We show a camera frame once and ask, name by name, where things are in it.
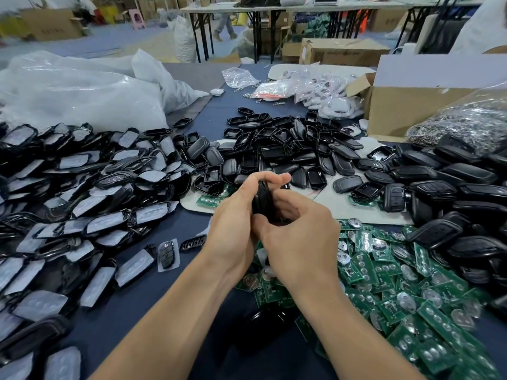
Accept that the brown cardboard box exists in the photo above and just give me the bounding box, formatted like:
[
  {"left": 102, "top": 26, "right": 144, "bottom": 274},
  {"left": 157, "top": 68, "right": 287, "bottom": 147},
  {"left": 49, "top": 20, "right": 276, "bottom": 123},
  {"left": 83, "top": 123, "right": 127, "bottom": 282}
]
[{"left": 301, "top": 37, "right": 391, "bottom": 68}]

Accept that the pink plastic stool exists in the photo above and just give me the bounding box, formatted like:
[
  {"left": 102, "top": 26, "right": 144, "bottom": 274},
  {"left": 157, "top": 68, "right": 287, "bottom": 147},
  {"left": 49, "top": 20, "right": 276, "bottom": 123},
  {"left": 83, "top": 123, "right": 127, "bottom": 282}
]
[{"left": 127, "top": 8, "right": 147, "bottom": 30}]

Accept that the black metal table frame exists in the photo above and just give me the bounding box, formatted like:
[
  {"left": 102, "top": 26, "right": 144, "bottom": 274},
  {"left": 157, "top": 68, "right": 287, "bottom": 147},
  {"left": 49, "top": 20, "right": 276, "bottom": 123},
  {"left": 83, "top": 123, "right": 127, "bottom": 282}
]
[{"left": 186, "top": 7, "right": 285, "bottom": 64}]

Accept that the pile of black shell halves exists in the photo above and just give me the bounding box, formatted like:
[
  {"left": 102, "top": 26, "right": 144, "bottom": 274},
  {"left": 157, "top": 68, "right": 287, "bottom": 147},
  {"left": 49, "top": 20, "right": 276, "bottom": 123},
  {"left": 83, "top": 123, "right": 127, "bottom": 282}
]
[{"left": 186, "top": 107, "right": 397, "bottom": 201}]

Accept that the person's left forearm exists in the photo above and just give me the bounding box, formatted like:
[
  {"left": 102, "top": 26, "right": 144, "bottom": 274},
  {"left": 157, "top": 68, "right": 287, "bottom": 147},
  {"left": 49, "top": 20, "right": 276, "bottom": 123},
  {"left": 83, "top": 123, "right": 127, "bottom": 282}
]
[{"left": 91, "top": 269, "right": 247, "bottom": 380}]

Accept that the pile of shells with pads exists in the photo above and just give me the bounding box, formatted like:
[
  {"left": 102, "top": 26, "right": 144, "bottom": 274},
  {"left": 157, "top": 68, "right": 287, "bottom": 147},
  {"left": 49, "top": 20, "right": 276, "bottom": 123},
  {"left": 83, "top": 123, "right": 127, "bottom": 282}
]
[{"left": 0, "top": 121, "right": 199, "bottom": 380}]

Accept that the person's right forearm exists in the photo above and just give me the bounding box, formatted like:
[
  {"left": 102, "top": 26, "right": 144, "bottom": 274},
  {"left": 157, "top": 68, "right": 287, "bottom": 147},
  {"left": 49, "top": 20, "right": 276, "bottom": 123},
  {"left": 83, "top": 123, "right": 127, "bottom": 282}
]
[{"left": 293, "top": 281, "right": 429, "bottom": 380}]

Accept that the tan cardboard box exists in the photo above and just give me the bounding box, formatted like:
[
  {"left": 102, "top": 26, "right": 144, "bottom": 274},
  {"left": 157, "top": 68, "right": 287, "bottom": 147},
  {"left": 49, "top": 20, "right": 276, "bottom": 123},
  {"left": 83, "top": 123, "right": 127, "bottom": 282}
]
[{"left": 20, "top": 7, "right": 86, "bottom": 42}]

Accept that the large white plastic bag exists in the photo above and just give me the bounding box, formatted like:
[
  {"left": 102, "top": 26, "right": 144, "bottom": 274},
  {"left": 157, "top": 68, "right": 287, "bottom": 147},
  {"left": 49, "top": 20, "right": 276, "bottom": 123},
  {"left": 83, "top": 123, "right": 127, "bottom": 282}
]
[{"left": 0, "top": 50, "right": 211, "bottom": 133}]

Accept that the white sack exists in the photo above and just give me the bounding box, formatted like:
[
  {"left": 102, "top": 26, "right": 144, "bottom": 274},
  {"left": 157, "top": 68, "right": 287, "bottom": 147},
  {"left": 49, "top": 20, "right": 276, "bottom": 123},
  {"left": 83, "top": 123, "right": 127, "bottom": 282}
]
[{"left": 171, "top": 15, "right": 198, "bottom": 64}]

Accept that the clear bag with red label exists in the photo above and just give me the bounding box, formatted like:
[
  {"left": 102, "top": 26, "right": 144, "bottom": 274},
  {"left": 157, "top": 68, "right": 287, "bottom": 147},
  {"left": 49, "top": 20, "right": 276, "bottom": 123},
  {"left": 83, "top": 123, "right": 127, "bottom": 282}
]
[{"left": 246, "top": 79, "right": 296, "bottom": 100}]

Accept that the long white table top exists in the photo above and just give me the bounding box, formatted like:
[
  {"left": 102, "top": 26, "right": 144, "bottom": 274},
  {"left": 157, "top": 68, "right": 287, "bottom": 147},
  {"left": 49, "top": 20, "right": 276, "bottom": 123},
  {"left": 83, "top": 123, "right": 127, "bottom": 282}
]
[{"left": 182, "top": 1, "right": 484, "bottom": 14}]

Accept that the clear bag of metal parts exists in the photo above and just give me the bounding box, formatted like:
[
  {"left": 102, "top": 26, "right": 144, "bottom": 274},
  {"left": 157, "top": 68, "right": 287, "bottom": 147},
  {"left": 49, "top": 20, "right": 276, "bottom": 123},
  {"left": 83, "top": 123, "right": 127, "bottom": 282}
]
[{"left": 406, "top": 87, "right": 507, "bottom": 155}]

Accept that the small crumpled clear plastic bag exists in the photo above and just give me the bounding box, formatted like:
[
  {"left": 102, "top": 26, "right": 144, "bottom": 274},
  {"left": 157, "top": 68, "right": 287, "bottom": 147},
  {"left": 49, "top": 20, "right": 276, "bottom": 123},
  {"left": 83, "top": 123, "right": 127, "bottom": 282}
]
[{"left": 222, "top": 67, "right": 261, "bottom": 91}]

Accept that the person's left hand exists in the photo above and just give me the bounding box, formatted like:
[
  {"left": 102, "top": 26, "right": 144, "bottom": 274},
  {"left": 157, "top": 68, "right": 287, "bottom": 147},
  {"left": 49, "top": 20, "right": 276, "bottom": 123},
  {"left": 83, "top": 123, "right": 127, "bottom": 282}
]
[{"left": 202, "top": 172, "right": 293, "bottom": 283}]

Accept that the pile of green circuit boards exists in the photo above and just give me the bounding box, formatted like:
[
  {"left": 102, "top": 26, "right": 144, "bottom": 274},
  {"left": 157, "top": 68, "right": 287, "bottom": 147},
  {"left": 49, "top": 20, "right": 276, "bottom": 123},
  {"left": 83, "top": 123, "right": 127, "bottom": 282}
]
[{"left": 194, "top": 192, "right": 507, "bottom": 380}]

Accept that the lone glossy black shell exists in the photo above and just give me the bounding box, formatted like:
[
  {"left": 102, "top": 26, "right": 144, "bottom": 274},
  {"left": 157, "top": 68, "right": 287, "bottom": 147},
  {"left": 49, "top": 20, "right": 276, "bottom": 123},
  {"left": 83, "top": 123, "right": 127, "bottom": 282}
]
[{"left": 230, "top": 305, "right": 298, "bottom": 349}]

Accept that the pile of assembled black fobs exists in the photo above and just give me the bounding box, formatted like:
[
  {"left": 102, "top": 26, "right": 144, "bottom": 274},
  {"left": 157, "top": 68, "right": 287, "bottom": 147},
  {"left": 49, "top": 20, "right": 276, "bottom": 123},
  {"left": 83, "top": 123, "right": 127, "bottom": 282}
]
[{"left": 384, "top": 134, "right": 507, "bottom": 314}]

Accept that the large open cardboard box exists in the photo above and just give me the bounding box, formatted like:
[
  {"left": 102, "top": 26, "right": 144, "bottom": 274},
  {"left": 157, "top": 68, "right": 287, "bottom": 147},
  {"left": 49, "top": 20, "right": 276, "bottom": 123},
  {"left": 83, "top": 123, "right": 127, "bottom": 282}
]
[{"left": 346, "top": 53, "right": 507, "bottom": 143}]

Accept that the person's right hand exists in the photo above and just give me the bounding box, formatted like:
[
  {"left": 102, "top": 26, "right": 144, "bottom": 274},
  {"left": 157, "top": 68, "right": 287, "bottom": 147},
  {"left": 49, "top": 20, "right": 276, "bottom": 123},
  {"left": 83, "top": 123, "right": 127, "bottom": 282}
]
[{"left": 252, "top": 189, "right": 343, "bottom": 299}]

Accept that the heap of clear parts bags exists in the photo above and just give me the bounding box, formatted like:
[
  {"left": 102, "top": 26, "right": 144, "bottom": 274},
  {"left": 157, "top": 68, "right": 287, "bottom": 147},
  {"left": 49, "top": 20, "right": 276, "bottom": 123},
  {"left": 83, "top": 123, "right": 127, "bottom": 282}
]
[{"left": 292, "top": 69, "right": 365, "bottom": 119}]

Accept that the small black button strip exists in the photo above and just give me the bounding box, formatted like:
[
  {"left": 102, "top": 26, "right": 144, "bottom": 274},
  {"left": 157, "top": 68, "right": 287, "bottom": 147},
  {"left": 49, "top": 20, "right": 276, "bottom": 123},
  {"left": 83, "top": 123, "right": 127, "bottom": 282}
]
[{"left": 180, "top": 235, "right": 207, "bottom": 252}]

